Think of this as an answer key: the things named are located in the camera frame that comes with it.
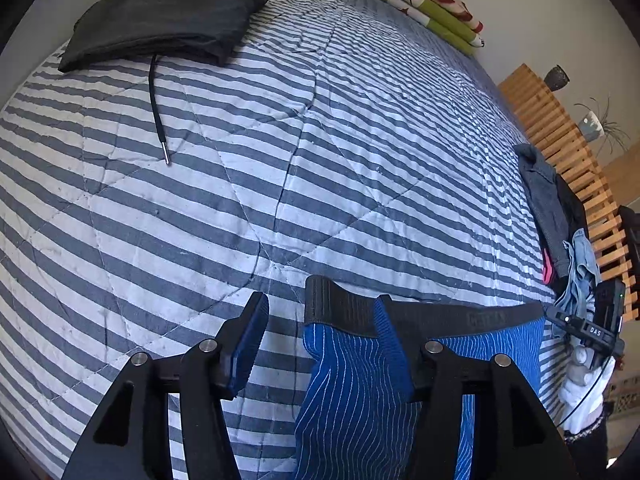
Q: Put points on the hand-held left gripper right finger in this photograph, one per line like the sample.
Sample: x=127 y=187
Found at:
x=392 y=345

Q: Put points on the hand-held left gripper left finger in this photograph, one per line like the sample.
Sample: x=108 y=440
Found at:
x=247 y=337

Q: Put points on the blue striped boxer briefs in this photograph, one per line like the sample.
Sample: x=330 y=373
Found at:
x=360 y=410

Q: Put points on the person's right hand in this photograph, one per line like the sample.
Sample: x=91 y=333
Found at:
x=585 y=390

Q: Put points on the light blue garment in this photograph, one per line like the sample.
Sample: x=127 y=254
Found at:
x=580 y=270

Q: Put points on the pink black garment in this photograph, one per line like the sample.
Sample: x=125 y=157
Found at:
x=548 y=267

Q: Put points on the grey dark garment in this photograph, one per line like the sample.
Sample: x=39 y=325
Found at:
x=542 y=200

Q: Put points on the striped grey white bedspread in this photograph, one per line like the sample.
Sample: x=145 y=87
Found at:
x=280 y=160

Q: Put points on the white potted plant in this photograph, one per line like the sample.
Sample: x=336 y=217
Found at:
x=597 y=120

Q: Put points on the dark vase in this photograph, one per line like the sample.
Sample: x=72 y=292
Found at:
x=556 y=76

